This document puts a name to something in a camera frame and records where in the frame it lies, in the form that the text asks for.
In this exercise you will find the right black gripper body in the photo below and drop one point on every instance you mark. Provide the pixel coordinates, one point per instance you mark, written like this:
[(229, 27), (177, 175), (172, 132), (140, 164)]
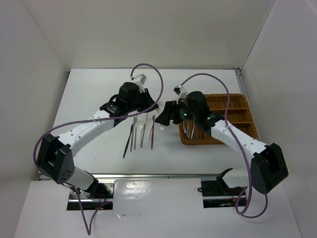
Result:
[(185, 112)]

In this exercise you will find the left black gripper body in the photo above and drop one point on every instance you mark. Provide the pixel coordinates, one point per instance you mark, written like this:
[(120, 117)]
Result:
[(138, 104)]

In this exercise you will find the white ceramic spoon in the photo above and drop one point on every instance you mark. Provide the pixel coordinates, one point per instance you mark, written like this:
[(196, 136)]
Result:
[(149, 124), (159, 111), (139, 128)]

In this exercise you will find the silver knife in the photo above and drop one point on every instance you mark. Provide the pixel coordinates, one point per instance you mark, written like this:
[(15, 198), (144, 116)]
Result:
[(134, 132)]

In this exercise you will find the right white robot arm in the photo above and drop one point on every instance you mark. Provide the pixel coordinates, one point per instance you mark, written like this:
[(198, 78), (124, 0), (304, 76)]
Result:
[(267, 164)]

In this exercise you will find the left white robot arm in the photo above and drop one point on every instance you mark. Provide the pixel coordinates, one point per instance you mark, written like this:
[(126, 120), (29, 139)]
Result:
[(56, 154)]

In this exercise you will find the silver chopstick right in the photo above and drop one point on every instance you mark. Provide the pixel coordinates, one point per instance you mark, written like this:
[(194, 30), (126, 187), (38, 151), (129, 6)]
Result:
[(143, 131)]

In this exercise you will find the silver chopstick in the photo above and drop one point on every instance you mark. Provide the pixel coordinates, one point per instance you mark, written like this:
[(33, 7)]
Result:
[(143, 131), (131, 146)]

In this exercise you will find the silver chopstick left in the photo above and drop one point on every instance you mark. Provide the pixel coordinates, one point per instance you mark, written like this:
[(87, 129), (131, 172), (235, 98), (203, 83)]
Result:
[(131, 146)]

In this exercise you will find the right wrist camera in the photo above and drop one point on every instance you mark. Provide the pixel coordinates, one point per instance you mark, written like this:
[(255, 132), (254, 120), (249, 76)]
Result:
[(181, 93)]

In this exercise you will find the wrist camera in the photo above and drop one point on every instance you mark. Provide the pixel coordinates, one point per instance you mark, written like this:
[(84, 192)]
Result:
[(139, 79), (181, 93)]

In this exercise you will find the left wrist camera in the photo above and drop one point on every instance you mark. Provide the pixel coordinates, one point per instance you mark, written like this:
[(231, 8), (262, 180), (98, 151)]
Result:
[(139, 79)]

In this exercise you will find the aluminium table rail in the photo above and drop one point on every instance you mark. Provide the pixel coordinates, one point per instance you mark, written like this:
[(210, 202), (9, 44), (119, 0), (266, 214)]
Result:
[(153, 176)]

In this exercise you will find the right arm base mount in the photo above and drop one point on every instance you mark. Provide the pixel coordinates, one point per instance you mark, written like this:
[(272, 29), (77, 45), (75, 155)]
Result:
[(215, 196)]

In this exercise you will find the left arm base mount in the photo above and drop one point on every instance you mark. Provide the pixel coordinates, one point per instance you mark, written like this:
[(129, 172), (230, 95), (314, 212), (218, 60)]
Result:
[(100, 198)]

